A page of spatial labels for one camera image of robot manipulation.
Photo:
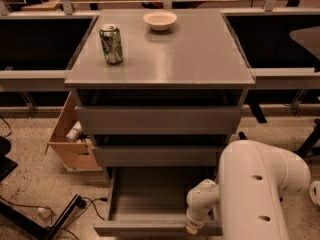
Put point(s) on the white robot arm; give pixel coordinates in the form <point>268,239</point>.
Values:
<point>252,177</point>

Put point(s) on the white ceramic bowl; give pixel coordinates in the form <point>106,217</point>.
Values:
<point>160,20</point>

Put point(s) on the green soda can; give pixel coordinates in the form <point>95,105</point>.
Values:
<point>111,43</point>

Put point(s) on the grey bottom drawer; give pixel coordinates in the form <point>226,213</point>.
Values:
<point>149,201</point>

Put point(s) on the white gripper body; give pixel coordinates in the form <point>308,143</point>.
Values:
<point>192,220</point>

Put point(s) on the grey drawer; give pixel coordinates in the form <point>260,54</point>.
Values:
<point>149,201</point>
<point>157,156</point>
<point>134,120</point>

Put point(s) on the cardboard box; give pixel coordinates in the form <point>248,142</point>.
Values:
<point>77,155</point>

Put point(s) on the black stand base right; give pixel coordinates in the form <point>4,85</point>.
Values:
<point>299,134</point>

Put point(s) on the grey top drawer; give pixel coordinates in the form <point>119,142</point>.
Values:
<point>134,120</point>

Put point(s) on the white bottle in box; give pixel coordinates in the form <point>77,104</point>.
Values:
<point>74,132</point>

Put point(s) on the grey drawer cabinet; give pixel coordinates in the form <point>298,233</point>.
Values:
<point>159,106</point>

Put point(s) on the grey middle drawer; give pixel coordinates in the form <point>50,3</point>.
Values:
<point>157,156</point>

